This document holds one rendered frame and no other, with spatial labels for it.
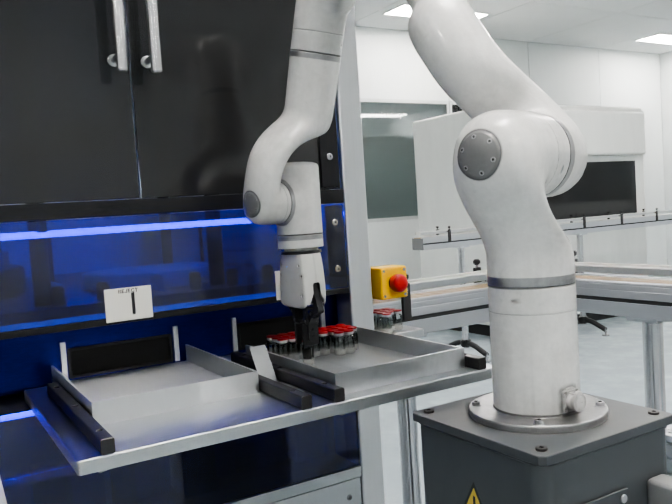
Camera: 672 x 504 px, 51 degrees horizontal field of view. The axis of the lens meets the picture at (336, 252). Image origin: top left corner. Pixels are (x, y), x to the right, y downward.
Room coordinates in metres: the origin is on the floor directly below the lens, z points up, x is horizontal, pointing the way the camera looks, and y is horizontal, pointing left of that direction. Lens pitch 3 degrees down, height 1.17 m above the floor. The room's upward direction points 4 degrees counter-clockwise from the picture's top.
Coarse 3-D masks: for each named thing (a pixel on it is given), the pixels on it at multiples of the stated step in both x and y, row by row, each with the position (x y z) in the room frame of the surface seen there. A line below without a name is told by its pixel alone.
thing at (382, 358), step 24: (360, 336) 1.49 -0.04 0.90; (384, 336) 1.41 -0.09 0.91; (288, 360) 1.21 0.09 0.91; (336, 360) 1.33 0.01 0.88; (360, 360) 1.32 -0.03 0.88; (384, 360) 1.30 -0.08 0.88; (408, 360) 1.15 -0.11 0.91; (432, 360) 1.18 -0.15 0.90; (456, 360) 1.20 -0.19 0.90; (336, 384) 1.08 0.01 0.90; (360, 384) 1.10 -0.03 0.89; (384, 384) 1.13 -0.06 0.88
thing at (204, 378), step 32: (192, 352) 1.39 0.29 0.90; (64, 384) 1.18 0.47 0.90; (96, 384) 1.26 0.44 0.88; (128, 384) 1.24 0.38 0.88; (160, 384) 1.23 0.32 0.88; (192, 384) 1.08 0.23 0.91; (224, 384) 1.10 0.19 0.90; (256, 384) 1.13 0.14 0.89; (96, 416) 1.00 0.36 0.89; (128, 416) 1.02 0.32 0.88
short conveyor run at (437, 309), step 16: (480, 272) 1.99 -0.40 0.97; (416, 288) 1.79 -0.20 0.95; (448, 288) 1.94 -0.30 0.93; (464, 288) 1.93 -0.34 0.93; (480, 288) 1.88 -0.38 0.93; (384, 304) 1.71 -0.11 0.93; (400, 304) 1.73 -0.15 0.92; (416, 304) 1.76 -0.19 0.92; (432, 304) 1.78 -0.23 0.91; (448, 304) 1.81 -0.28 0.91; (464, 304) 1.84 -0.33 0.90; (480, 304) 1.87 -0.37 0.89; (416, 320) 1.76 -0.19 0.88; (432, 320) 1.78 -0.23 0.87; (448, 320) 1.81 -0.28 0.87; (464, 320) 1.84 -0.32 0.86; (480, 320) 1.86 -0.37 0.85
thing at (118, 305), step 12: (120, 288) 1.28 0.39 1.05; (132, 288) 1.29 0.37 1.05; (144, 288) 1.30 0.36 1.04; (108, 300) 1.27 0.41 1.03; (120, 300) 1.28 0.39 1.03; (144, 300) 1.30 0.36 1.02; (108, 312) 1.27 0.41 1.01; (120, 312) 1.28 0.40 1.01; (132, 312) 1.29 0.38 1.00; (144, 312) 1.30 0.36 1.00
